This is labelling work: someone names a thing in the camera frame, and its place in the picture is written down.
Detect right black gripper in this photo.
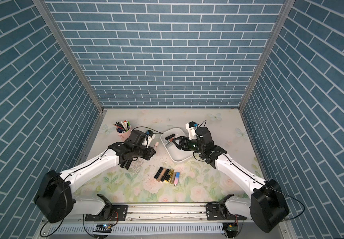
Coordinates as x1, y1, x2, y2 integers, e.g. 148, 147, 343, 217
173, 136, 205, 155

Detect dark red lipstick tube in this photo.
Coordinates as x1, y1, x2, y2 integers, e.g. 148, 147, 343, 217
165, 134, 175, 140

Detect white plastic storage box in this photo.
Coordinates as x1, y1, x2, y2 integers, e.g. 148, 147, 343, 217
160, 127, 194, 163

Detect silver lipstick tube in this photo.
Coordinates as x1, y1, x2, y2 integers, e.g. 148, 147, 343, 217
166, 139, 173, 146

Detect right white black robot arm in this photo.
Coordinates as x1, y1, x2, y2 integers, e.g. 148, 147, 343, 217
172, 126, 289, 233

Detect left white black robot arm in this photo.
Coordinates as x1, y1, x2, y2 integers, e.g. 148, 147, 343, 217
33, 129, 156, 224

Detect black gold lipstick tube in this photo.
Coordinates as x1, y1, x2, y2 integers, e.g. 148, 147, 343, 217
164, 169, 174, 183

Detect blue pink lipstick tube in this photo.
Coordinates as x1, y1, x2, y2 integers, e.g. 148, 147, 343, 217
173, 172, 180, 186

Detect brown beige lipstick tube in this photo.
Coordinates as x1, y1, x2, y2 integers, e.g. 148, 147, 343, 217
157, 168, 170, 182

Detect pink pen holder bucket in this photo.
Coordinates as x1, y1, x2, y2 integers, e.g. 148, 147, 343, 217
118, 127, 133, 141

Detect pens in bucket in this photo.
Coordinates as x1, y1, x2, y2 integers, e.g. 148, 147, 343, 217
113, 120, 131, 133

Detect left green circuit board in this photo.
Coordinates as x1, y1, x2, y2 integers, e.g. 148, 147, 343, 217
93, 224, 112, 234

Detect green circuit board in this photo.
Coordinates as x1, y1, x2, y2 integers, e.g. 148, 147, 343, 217
93, 224, 112, 234
224, 225, 239, 239

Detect right green circuit board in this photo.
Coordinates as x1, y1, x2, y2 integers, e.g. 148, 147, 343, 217
224, 225, 239, 239

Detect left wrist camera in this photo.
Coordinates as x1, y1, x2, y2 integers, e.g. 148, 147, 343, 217
146, 129, 155, 148

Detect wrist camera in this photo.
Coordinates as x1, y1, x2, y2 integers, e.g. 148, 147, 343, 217
146, 129, 155, 148
185, 121, 198, 139

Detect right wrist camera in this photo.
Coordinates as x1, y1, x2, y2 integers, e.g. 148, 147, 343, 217
185, 121, 198, 139

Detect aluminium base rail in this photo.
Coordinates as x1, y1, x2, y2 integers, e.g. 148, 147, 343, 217
35, 197, 289, 229

